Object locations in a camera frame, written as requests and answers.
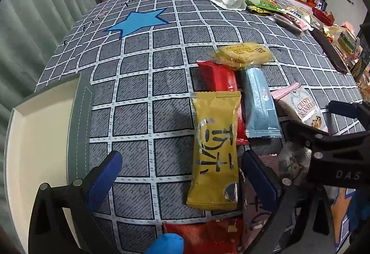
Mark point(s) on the clear yellow rice cracker packet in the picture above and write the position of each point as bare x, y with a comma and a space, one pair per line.
242, 54

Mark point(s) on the black phone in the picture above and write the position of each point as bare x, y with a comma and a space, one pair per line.
329, 50

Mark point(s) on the pink white cranberry packet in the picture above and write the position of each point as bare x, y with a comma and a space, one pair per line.
303, 103

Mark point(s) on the light blue snack packet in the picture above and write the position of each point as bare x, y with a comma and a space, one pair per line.
258, 103

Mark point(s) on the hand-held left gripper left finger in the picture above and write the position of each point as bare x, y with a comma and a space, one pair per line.
104, 177

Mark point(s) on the grey checked tablecloth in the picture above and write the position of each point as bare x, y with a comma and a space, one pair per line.
162, 69

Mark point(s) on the red patterned snack packet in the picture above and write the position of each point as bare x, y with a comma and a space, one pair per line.
208, 236

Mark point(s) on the plain red snack packet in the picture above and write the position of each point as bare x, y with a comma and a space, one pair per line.
216, 77

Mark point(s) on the pile of assorted snacks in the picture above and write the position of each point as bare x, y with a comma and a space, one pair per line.
347, 40

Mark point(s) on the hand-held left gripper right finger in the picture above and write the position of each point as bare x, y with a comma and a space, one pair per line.
260, 181

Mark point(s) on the red basket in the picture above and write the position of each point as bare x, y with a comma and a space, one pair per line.
323, 15

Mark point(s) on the clear packet brown cake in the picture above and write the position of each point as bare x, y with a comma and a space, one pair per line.
292, 161

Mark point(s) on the green snack packet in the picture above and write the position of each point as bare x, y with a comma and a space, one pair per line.
264, 6

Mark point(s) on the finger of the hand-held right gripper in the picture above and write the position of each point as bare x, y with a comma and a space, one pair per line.
300, 131
342, 108

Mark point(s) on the grey green curtain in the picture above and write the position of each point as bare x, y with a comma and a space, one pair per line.
43, 25

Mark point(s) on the white tray box grey rim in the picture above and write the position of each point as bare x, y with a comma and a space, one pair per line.
40, 132

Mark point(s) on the gold yellow snack packet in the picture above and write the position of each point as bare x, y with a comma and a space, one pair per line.
214, 138

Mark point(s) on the person's left hand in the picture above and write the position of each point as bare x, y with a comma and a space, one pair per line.
166, 244

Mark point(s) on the person's right hand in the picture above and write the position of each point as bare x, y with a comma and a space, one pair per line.
360, 207

